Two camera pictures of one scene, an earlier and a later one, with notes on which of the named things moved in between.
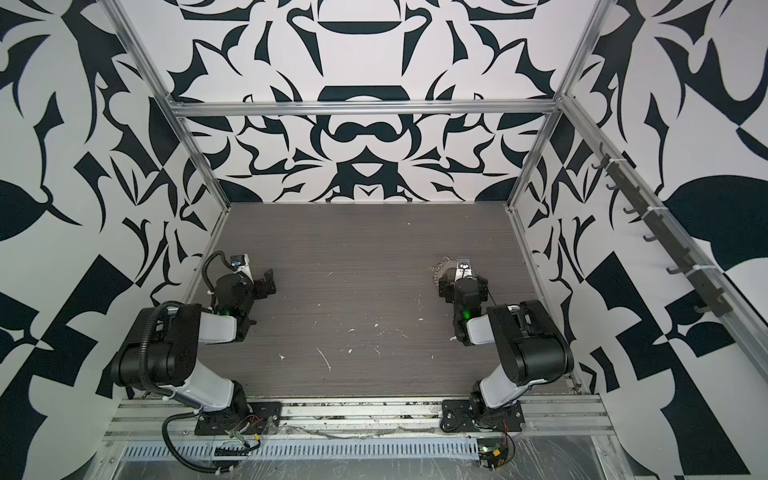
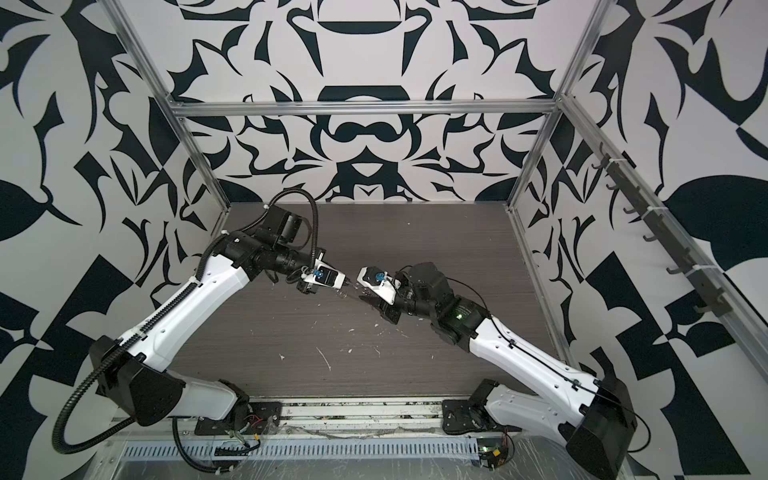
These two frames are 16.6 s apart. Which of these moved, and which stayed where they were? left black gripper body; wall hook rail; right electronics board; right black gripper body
Moved: left black gripper body; right black gripper body
Stayed: right electronics board; wall hook rail
